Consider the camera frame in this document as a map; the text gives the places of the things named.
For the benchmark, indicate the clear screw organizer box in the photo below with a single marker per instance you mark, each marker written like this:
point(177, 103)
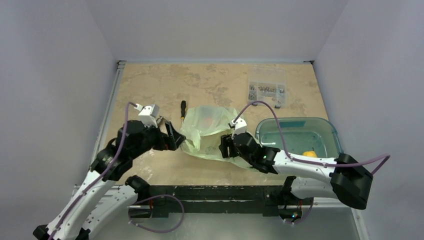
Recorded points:
point(267, 84)

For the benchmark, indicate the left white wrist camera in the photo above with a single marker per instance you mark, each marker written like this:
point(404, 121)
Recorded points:
point(148, 114)

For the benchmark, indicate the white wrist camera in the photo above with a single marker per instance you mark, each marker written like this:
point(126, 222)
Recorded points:
point(148, 114)
point(238, 126)

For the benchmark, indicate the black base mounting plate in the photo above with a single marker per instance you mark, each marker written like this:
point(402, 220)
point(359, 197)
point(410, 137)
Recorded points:
point(267, 200)

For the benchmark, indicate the black yellow screwdriver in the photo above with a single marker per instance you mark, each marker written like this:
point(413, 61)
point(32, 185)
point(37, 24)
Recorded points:
point(183, 110)

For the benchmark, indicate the aluminium frame rail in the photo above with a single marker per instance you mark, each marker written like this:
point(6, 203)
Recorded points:
point(145, 83)

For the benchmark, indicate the teal plastic container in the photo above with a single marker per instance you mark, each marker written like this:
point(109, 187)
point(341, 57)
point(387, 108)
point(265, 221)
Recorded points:
point(301, 134)

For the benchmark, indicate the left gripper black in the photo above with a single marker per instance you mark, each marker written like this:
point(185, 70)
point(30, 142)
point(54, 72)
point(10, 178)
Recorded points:
point(174, 138)

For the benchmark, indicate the grey metal tool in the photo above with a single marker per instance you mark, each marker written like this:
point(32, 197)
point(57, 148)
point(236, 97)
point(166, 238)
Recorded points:
point(161, 121)

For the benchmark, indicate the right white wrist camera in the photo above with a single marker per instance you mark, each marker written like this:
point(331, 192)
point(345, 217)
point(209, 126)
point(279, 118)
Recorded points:
point(238, 126)

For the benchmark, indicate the light green plastic bag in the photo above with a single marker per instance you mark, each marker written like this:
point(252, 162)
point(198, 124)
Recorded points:
point(203, 141)

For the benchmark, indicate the red fake fruit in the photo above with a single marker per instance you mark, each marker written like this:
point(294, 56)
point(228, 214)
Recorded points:
point(208, 121)

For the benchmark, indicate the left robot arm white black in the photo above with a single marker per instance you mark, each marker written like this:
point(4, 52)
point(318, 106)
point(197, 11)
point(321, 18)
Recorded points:
point(85, 215)

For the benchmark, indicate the yellow fake lemon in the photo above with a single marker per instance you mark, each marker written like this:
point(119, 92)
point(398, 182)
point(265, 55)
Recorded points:
point(311, 154)

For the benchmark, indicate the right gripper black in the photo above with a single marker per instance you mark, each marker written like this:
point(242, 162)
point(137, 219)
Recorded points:
point(230, 148)

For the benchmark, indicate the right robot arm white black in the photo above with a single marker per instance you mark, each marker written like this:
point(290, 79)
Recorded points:
point(341, 178)

